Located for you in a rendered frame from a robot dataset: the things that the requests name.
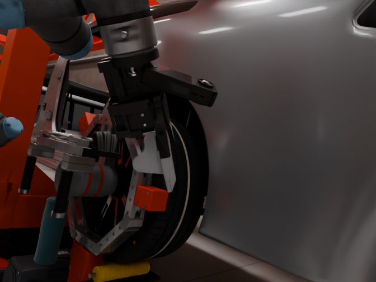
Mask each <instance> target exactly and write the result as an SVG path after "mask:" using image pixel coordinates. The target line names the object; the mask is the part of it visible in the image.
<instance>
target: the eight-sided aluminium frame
mask: <svg viewBox="0 0 376 282"><path fill-rule="evenodd" d="M102 123H105V124H106V125H109V124H112V122H111V119H110V116H109V115H101V114H97V115H96V116H95V117H94V118H93V120H92V121H91V123H90V124H89V126H88V127H87V128H86V130H85V131H84V132H83V134H82V135H81V136H82V137H88V138H92V133H94V132H95V131H100V130H101V125H102ZM125 141H126V144H127V146H128V150H129V153H130V156H131V159H132V161H133V159H134V158H135V157H136V156H138V155H139V154H141V153H142V152H143V151H144V138H143V137H136V138H129V137H126V138H125ZM151 179H152V173H144V172H137V171H136V170H135V169H133V173H132V176H131V182H130V187H129V192H128V197H127V201H126V206H125V211H124V217H123V219H122V220H121V221H120V222H119V223H118V224H117V225H116V226H115V227H114V228H113V229H112V230H111V231H109V233H108V234H107V235H106V236H104V238H102V237H100V236H99V235H97V234H96V233H94V232H93V231H91V230H90V229H88V228H87V223H86V218H85V214H84V209H83V204H82V198H81V196H70V195H69V196H68V200H69V204H68V210H67V214H68V221H69V227H70V230H69V231H70V234H71V237H72V238H73V239H74V238H75V239H76V240H77V241H78V242H79V243H80V244H82V245H83V246H85V248H87V249H88V250H90V251H91V252H92V254H93V253H94V254H95V255H96V256H99V255H108V254H111V253H112V252H114V251H115V250H116V249H117V248H118V247H119V246H120V245H121V244H122V243H123V242H125V241H126V240H127V239H128V238H129V237H130V236H131V235H132V234H134V233H135V232H136V231H138V230H139V228H140V227H142V224H143V220H144V213H145V210H144V209H142V208H140V207H138V206H135V205H134V198H135V193H136V189H137V186H138V185H143V186H150V184H151Z"/></svg>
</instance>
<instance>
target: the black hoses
mask: <svg viewBox="0 0 376 282"><path fill-rule="evenodd" d="M92 140H93V142H94V144H95V146H96V148H94V147H92V148H91V149H92V151H91V153H94V155H96V156H100V157H108V158H115V159H121V153H116V149H117V146H118V141H119V139H117V138H116V135H115V134H114V135H113V134H111V133H110V132H109V131H103V132H101V131H95V132H94V133H92Z"/></svg>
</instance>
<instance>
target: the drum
mask: <svg viewBox="0 0 376 282"><path fill-rule="evenodd" d="M61 165H62V161H61V162H60V164H59V165H58V167H57V170H56V173H55V179H54V185H55V189H56V191H58V186H59V180H60V176H61V172H62V170H65V169H63V168H61ZM72 172H73V176H72V181H71V182H72V183H71V185H70V189H69V195H70V196H84V197H99V198H102V197H105V196H106V195H111V194H112V193H114V191H115V190H116V188H117V185H118V173H117V170H116V169H115V168H113V167H110V166H106V165H103V164H102V163H98V162H95V165H94V168H93V172H92V173H89V172H78V171H72Z"/></svg>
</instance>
